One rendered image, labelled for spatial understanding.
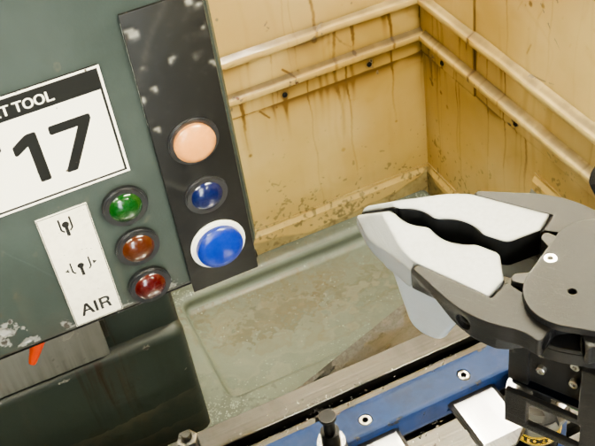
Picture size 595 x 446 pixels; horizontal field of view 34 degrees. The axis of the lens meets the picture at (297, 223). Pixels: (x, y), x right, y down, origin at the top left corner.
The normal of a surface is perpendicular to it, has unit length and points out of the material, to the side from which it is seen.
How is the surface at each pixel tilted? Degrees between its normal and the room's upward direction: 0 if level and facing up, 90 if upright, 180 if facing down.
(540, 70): 89
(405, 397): 0
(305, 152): 90
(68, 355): 90
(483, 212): 0
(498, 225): 0
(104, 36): 90
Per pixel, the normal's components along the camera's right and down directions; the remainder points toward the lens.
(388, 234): -0.73, -0.39
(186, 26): 0.41, 0.56
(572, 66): -0.91, 0.33
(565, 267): -0.12, -0.75
